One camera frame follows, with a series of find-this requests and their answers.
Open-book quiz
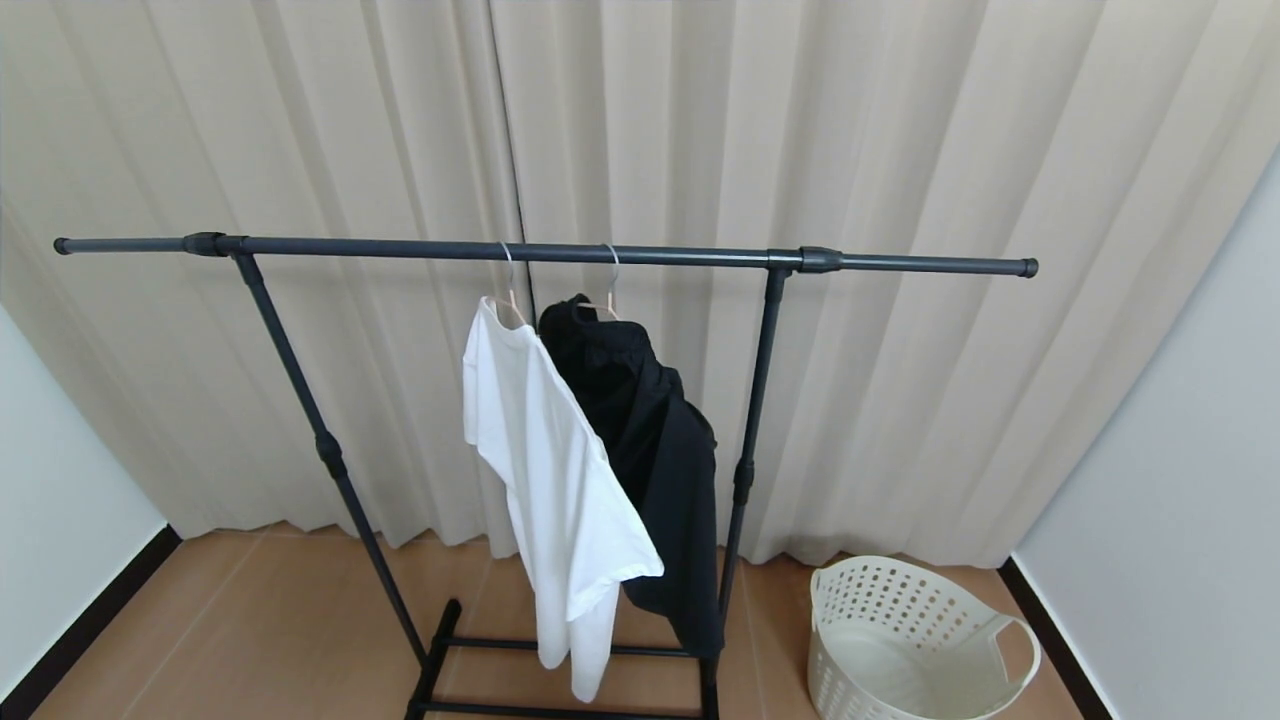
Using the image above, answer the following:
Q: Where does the pink clothes hanger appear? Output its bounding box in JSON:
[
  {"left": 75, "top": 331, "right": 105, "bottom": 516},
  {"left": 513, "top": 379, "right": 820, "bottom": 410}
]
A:
[
  {"left": 578, "top": 243, "right": 623, "bottom": 323},
  {"left": 490, "top": 242, "right": 528, "bottom": 329}
]

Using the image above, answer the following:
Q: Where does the black garment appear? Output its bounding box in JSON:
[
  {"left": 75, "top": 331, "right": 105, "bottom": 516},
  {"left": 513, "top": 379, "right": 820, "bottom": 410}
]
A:
[{"left": 537, "top": 293, "right": 725, "bottom": 662}]

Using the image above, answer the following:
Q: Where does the white garment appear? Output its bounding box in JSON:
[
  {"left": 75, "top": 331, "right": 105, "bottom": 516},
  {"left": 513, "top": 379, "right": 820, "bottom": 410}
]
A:
[{"left": 462, "top": 296, "right": 666, "bottom": 704}]

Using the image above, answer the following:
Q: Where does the black clothes rack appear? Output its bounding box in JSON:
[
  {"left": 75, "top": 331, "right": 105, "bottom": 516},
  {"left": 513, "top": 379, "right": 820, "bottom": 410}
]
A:
[{"left": 54, "top": 232, "right": 1040, "bottom": 720}]

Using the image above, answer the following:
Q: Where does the white laundry basket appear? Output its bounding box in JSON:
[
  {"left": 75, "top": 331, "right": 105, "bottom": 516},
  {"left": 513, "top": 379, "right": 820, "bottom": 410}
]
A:
[{"left": 807, "top": 555, "right": 1043, "bottom": 720}]

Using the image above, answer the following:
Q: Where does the beige curtain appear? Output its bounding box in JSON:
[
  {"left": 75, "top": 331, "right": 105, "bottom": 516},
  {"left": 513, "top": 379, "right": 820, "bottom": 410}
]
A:
[{"left": 0, "top": 0, "right": 1280, "bottom": 569}]

